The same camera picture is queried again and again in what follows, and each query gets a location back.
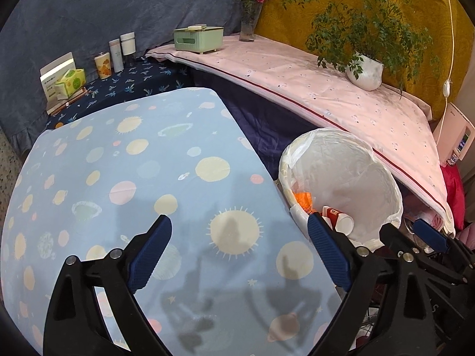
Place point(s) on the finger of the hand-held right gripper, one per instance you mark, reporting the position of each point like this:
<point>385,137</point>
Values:
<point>430,233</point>
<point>391,235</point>

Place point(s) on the brown notebook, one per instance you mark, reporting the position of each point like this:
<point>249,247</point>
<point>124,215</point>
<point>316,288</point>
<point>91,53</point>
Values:
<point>83,92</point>

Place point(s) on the orange printed can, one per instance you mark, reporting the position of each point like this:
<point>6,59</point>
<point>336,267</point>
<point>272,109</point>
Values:
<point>102,66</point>

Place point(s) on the white lidded jar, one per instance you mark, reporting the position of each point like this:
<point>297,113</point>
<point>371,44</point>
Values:
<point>128,44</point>

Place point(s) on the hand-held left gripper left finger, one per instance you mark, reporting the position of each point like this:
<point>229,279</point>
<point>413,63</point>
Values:
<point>152,256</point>

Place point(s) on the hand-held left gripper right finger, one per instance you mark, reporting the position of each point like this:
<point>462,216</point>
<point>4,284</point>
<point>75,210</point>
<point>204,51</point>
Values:
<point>328,248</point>

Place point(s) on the dark navy cloth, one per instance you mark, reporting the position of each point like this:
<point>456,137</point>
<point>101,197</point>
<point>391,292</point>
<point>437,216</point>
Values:
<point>259,122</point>

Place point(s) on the glass vase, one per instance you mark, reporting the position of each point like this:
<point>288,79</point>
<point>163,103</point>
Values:
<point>248,28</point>

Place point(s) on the white cardboard box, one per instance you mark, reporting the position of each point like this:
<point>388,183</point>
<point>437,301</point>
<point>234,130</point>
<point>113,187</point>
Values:
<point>50,76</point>

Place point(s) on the green leafy plant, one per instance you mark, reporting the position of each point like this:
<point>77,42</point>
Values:
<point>363,18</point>

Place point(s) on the white-lined trash bin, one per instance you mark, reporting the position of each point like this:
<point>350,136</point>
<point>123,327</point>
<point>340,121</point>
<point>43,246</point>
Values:
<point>326,144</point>

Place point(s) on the white paper cup red print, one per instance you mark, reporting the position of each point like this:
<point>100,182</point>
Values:
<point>330,213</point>

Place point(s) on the red cloth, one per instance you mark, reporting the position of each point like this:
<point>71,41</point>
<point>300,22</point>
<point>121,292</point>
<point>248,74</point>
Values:
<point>453,193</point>

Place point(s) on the green tissue pack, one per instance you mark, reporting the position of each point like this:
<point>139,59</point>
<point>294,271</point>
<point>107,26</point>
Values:
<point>70,83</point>

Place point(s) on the light blue planet-print tablecloth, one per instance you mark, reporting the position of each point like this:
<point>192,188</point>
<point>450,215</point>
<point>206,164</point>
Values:
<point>111,155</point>

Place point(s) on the green tissue box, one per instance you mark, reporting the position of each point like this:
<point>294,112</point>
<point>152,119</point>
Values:
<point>198,39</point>

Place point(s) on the navy leaf-print cloth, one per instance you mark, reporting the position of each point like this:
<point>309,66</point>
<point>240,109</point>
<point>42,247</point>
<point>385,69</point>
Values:
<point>141,81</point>

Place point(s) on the tall white bottle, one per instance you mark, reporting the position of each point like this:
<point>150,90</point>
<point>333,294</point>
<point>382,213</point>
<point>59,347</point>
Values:
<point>117,55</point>

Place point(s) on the white plant pot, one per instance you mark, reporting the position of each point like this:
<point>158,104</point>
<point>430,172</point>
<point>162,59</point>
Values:
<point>365,74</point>

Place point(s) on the grey-blue backdrop cloth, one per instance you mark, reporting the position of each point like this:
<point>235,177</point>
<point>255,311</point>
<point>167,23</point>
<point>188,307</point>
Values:
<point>92,3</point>

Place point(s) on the white trash bin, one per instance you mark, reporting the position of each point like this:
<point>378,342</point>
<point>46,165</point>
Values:
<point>356,178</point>

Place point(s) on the pink cloth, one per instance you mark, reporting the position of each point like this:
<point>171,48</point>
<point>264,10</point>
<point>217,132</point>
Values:
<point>297,78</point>

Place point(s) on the pink electric appliance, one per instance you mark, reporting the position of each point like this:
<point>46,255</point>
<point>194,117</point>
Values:
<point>452,129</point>

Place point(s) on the yellow patterned cloth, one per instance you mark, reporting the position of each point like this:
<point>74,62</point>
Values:
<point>452,26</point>

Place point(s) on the orange plastic bag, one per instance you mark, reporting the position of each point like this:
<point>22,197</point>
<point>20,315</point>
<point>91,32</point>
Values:
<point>303,201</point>

